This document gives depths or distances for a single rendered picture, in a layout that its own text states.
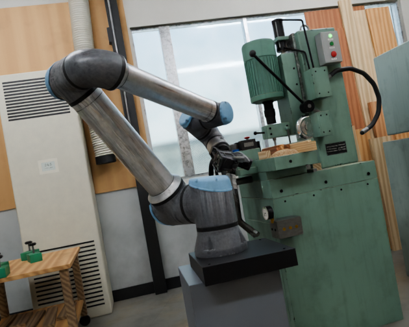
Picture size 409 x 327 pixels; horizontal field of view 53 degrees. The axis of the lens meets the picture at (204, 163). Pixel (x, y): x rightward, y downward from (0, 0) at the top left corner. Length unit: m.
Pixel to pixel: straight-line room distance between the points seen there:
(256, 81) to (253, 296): 1.15
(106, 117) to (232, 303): 0.72
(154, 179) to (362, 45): 2.89
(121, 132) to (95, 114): 0.11
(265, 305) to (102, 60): 0.91
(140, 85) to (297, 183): 0.96
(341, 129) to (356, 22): 1.95
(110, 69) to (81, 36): 2.11
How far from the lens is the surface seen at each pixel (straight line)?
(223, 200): 1.40
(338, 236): 2.09
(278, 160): 1.82
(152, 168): 1.45
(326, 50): 2.22
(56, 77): 1.35
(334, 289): 2.11
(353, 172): 2.12
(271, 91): 2.12
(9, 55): 3.58
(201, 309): 1.36
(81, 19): 3.40
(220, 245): 1.39
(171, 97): 1.41
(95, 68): 1.26
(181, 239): 3.39
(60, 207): 3.07
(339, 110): 2.25
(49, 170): 3.08
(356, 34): 3.98
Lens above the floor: 0.90
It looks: 1 degrees up
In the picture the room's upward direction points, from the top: 10 degrees counter-clockwise
